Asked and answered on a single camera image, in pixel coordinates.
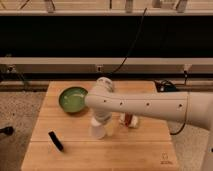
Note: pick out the red and white toy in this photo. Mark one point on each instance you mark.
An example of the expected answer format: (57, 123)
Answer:
(130, 121)

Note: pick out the black eraser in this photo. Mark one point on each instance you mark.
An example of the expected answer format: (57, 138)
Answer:
(56, 141)

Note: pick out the wooden board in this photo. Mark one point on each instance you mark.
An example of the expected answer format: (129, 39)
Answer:
(147, 148)

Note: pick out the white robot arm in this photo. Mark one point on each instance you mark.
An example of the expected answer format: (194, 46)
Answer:
(193, 108)

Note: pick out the black chair base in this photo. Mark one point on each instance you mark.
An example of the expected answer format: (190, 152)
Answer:
(9, 130)

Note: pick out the green bowl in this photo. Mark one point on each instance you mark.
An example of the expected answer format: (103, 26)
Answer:
(72, 99)

